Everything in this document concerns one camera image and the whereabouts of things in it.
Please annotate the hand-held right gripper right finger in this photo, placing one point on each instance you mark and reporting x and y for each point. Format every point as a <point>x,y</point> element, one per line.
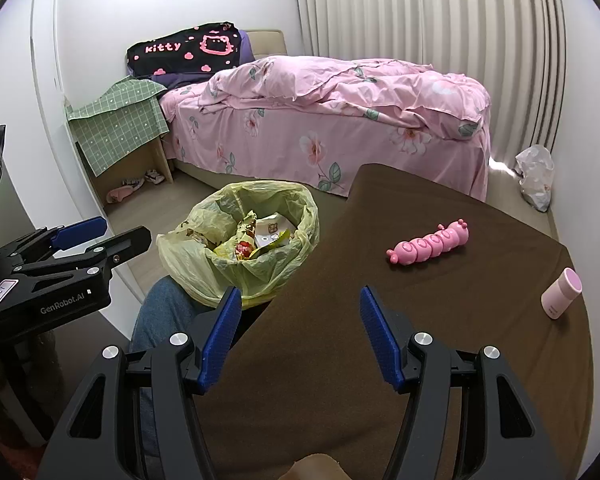
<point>380,340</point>

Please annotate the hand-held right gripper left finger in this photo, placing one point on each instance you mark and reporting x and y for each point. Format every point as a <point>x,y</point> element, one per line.
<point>222,340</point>

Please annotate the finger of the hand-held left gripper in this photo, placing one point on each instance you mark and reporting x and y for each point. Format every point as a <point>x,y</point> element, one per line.
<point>80,230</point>
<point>130,242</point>

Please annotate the yellow plastic bag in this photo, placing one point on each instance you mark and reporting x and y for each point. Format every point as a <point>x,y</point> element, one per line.
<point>280,275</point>

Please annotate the pile of snack wrappers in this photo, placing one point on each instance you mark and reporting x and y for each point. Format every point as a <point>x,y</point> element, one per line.
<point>240,250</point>

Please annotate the pink slippers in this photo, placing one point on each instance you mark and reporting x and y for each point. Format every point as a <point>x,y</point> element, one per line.
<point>120,194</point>

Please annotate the striped slippers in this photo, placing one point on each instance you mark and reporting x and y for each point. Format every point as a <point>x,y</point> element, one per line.
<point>132,182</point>

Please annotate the white sneakers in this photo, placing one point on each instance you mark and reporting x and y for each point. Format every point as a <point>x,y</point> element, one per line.
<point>154,176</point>

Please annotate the wooden nightstand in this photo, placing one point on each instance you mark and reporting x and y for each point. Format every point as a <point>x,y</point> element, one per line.
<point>140,160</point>

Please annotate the pink caterpillar toy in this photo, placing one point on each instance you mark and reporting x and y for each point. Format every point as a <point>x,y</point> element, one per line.
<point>430,246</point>

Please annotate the green checked cloth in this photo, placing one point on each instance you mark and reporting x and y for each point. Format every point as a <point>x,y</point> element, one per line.
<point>115,120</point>

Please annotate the white wardrobe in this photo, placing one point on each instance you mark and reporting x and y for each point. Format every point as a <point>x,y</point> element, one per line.
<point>30,85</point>

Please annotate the bed with pink floral sheet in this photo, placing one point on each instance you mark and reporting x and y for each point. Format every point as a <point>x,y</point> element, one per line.
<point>280,145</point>

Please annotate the pink cup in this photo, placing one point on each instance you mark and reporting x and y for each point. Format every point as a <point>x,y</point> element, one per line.
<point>560,292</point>

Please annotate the black pink printed blanket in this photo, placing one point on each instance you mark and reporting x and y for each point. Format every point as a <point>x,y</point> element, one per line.
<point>180,50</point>

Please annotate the white plastic bag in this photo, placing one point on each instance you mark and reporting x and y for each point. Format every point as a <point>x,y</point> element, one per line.
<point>536,177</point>

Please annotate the beige headboard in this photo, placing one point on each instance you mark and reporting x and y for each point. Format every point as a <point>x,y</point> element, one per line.
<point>265,42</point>

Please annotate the pink floral duvet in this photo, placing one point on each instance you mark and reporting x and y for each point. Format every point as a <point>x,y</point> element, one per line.
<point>355,90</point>

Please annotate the striped beige curtain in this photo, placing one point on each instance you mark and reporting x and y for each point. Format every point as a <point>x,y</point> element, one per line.
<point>430,35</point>

